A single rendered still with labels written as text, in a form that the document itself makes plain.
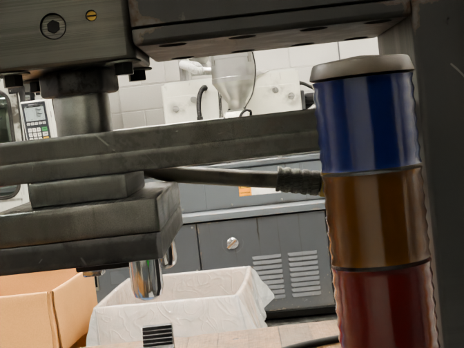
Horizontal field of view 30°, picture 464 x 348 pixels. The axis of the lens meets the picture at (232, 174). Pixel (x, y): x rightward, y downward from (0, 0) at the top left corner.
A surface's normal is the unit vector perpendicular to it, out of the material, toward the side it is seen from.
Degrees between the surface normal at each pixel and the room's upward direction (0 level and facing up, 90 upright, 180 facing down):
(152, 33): 90
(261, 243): 90
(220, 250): 90
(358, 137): 76
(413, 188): 104
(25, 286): 93
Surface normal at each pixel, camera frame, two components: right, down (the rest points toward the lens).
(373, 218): -0.22, -0.17
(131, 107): -0.07, 0.05
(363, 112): -0.17, 0.31
